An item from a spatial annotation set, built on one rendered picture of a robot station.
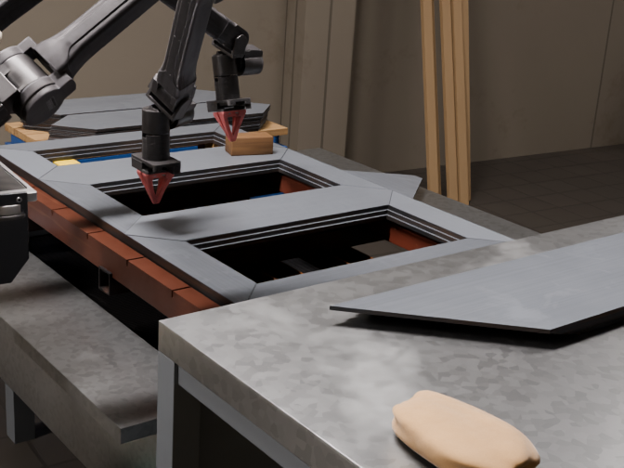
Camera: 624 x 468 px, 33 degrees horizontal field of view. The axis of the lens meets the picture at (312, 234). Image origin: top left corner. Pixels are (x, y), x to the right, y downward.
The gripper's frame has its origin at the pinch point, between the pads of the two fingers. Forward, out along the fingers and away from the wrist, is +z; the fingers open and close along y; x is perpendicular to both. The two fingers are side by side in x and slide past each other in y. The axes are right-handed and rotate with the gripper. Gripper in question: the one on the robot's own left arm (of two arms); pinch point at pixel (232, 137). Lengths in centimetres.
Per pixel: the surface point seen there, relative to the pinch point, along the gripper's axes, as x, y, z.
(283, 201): -6.2, -9.9, 15.7
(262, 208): 1.6, -12.4, 16.1
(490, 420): 62, -142, 20
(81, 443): 47, 1, 63
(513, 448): 64, -146, 22
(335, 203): -16.2, -16.9, 17.6
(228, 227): 15.7, -19.9, 17.6
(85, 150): 14, 52, 2
